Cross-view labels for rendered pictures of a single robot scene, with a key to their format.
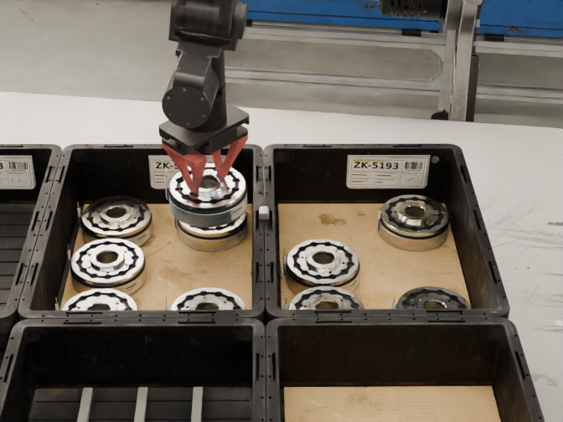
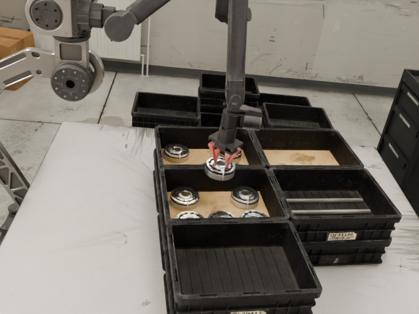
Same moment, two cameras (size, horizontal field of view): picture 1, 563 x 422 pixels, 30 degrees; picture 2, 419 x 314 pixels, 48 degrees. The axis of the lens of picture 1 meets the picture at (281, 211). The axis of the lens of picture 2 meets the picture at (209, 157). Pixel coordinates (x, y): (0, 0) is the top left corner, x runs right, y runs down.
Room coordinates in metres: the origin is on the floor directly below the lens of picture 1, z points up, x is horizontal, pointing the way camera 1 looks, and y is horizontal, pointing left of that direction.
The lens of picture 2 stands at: (1.47, 1.44, 1.87)
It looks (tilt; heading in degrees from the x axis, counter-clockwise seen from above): 32 degrees down; 259
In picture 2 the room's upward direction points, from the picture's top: 7 degrees clockwise
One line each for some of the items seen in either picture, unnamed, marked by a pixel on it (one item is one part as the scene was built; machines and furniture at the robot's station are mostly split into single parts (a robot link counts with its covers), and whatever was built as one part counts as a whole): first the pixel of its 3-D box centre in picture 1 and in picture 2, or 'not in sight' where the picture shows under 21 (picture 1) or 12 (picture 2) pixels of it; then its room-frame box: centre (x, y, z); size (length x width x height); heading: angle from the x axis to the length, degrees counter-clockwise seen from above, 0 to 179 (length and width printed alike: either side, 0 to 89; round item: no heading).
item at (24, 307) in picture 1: (153, 227); (221, 194); (1.15, 0.17, 0.92); 0.40 x 0.30 x 0.02; 2
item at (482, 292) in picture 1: (371, 256); (206, 159); (1.16, -0.13, 0.87); 0.40 x 0.30 x 0.11; 2
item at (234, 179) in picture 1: (207, 186); (221, 165); (1.15, 0.10, 0.99); 0.10 x 0.10 x 0.01
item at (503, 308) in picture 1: (374, 227); (207, 147); (1.16, -0.13, 0.92); 0.40 x 0.30 x 0.02; 2
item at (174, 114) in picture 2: not in sight; (164, 136); (1.25, -1.15, 0.37); 0.40 x 0.30 x 0.45; 174
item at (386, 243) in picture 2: not in sight; (321, 227); (0.75, 0.16, 0.76); 0.40 x 0.30 x 0.12; 2
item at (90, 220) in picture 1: (116, 216); (190, 221); (1.26, 0.24, 0.86); 0.10 x 0.10 x 0.01
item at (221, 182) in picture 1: (207, 183); (221, 164); (1.15, 0.10, 0.99); 0.05 x 0.05 x 0.01
